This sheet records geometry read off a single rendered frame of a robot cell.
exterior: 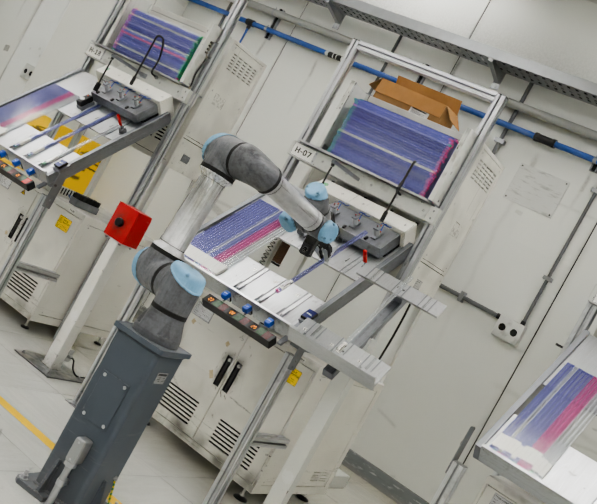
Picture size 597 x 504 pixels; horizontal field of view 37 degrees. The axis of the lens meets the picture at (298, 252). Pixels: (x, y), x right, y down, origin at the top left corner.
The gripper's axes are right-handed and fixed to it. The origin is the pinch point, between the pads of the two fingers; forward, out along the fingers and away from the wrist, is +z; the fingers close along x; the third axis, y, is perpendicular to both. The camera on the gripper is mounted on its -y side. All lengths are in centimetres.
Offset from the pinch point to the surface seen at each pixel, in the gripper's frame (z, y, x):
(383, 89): 14, 105, 54
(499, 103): -13, 96, -13
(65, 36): 88, 110, 343
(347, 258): 17.0, 16.2, 3.9
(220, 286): 5.4, -28.8, 27.3
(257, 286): 7.8, -19.6, 17.3
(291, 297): 8.8, -15.6, 3.8
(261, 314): 6.5, -29.1, 6.0
